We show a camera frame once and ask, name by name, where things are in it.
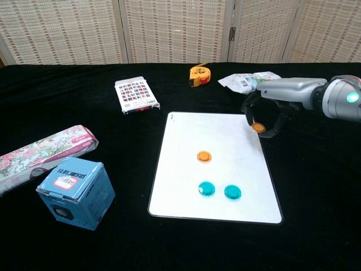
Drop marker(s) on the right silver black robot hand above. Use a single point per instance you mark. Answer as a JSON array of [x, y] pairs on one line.
[[290, 91]]

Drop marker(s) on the orange disc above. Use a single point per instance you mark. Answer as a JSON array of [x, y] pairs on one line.
[[258, 127], [204, 156]]

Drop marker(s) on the teal disc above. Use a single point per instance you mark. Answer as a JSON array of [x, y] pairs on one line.
[[232, 192], [206, 188]]

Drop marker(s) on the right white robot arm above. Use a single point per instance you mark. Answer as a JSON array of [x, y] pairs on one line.
[[338, 107]]

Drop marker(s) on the white rectangular board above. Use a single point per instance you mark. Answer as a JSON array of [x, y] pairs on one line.
[[225, 172]]

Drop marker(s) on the white green snack bag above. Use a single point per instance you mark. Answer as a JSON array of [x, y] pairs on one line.
[[239, 82]]

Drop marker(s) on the yellow tape measure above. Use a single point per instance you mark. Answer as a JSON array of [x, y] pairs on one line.
[[200, 75]]

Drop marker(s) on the woven bamboo folding screen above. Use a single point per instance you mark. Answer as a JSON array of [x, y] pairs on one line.
[[175, 28]]

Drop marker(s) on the white box with stamp pictures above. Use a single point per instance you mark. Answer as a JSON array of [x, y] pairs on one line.
[[136, 94]]

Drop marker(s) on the blue cube speaker box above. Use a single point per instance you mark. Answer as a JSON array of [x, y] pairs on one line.
[[76, 192]]

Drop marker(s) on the long floral pink box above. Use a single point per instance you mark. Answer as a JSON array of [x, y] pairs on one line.
[[42, 155]]

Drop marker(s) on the black velvet tablecloth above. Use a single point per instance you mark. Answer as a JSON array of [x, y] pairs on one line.
[[84, 248]]

